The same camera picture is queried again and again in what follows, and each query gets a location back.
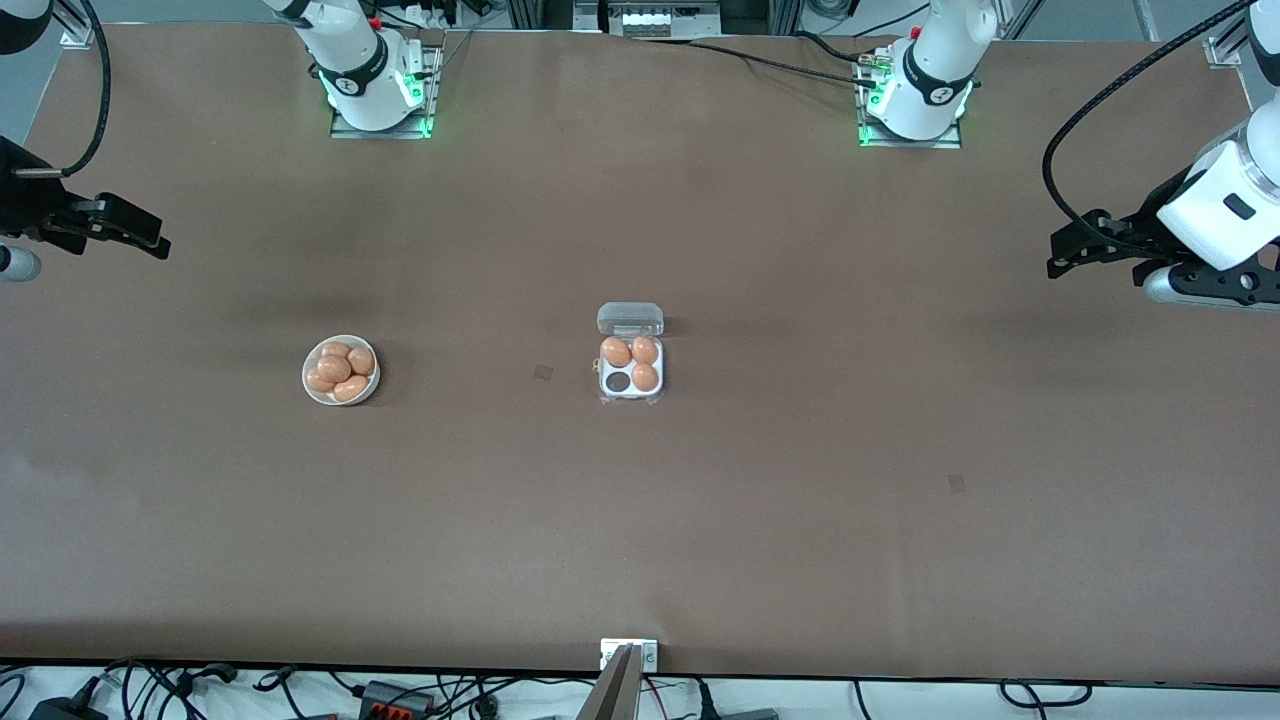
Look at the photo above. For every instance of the black power adapter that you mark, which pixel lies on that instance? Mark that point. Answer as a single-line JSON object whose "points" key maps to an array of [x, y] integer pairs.
{"points": [[65, 710]]}

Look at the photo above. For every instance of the white round bowl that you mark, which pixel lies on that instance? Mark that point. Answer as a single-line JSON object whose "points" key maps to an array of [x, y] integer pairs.
{"points": [[324, 397]]}

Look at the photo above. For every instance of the aluminium frame post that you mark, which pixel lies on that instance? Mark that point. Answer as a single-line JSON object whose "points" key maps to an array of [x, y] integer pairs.
{"points": [[785, 15], [540, 12]]}

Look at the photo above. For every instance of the white power strip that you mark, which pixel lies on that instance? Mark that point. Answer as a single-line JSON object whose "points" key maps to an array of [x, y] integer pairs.
{"points": [[650, 20]]}

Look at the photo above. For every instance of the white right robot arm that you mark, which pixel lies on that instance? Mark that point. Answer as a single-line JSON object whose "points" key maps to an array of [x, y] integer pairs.
{"points": [[350, 50]]}

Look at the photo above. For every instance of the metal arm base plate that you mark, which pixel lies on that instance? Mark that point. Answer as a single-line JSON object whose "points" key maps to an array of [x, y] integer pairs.
{"points": [[945, 143], [345, 128]]}

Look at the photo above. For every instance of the silver table edge bracket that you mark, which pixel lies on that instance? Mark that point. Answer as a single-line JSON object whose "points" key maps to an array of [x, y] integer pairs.
{"points": [[650, 655]]}

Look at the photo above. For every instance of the silver corner bracket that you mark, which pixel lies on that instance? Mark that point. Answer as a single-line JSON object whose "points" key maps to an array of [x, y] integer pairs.
{"points": [[1220, 52], [78, 38]]}

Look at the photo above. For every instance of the black box with orange plugs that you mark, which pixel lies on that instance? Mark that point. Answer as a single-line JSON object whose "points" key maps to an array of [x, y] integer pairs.
{"points": [[395, 698]]}

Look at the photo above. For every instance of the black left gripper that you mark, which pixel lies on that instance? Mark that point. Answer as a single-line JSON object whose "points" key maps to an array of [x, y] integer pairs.
{"points": [[1146, 222]]}

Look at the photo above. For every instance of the aluminium profile bar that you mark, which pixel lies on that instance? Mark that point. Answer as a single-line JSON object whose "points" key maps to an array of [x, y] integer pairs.
{"points": [[612, 695]]}

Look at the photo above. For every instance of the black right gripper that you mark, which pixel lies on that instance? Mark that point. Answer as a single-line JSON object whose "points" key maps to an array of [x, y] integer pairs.
{"points": [[25, 203]]}

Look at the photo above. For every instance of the clear plastic egg box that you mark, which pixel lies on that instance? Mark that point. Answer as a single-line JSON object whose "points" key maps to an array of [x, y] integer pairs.
{"points": [[630, 318]]}

